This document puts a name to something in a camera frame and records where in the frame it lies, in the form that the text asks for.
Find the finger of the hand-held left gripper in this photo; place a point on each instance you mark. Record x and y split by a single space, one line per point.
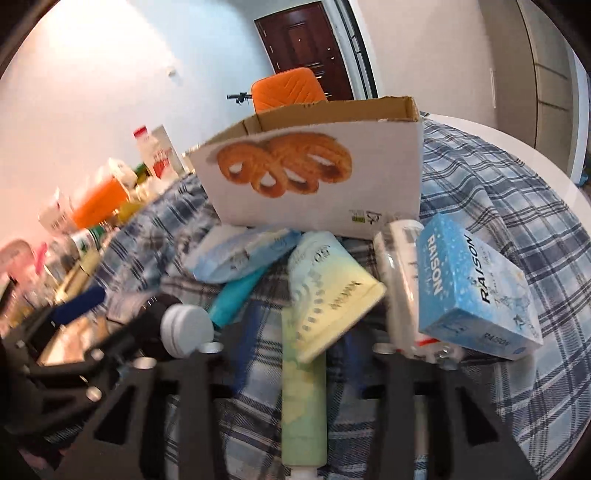
76 304
55 406

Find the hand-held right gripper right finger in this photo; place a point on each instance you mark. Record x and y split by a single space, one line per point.
415 401

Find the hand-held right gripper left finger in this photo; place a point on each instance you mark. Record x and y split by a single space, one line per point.
198 383

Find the yellow green tube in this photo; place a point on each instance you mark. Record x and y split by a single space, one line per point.
332 295

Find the pretzel print cardboard box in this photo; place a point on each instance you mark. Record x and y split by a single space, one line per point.
369 175

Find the round grey-white jar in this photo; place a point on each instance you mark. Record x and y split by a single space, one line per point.
184 330

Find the green white bottle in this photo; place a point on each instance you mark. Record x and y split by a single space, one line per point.
85 240

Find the pink object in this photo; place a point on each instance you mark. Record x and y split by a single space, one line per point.
18 258

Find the white printed carton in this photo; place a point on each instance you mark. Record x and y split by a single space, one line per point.
55 212

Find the teal tube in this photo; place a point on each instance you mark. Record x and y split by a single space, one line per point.
235 295

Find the orange packet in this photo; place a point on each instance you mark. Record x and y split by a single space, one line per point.
99 203

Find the clear wrapped white packet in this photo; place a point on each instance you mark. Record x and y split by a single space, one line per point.
399 286

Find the light blue tissue box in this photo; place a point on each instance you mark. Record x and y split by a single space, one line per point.
466 286

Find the light blue wipes pack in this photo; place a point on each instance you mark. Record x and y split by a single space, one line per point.
240 254

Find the small white carton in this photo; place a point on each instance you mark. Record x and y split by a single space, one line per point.
117 168

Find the red cap milk bottle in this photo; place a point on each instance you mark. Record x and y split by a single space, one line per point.
154 154

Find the tall white carton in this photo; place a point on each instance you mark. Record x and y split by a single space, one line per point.
168 145

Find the blue plaid cloth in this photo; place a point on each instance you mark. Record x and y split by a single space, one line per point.
485 194

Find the orange chair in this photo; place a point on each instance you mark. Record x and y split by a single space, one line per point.
286 90

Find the dark brown door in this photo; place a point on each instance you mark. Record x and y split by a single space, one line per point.
300 41

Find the beige wardrobe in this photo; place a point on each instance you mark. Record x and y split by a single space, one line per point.
554 69

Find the white light switch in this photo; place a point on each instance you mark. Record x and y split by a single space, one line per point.
171 73

